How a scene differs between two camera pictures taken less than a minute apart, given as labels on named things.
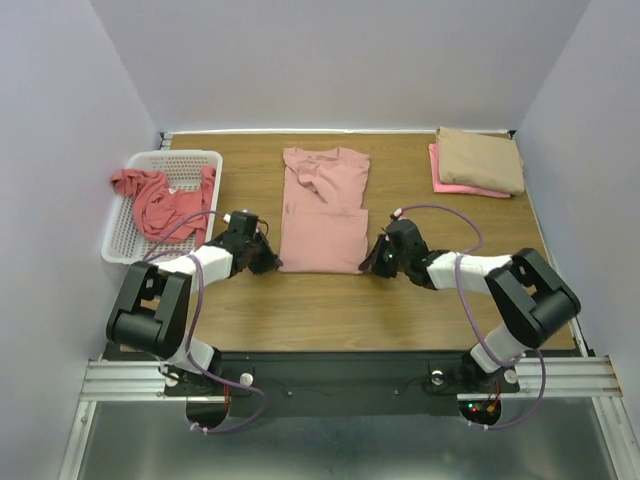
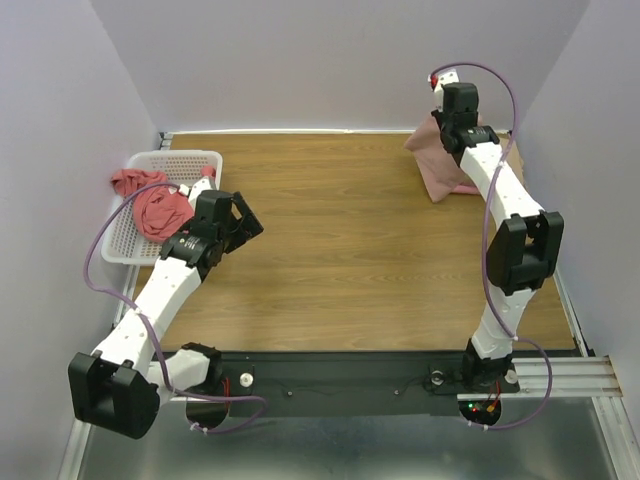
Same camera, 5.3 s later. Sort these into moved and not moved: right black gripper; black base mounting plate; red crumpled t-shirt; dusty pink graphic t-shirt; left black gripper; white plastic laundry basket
Moved: right black gripper; dusty pink graphic t-shirt; left black gripper
Not moved: red crumpled t-shirt; white plastic laundry basket; black base mounting plate
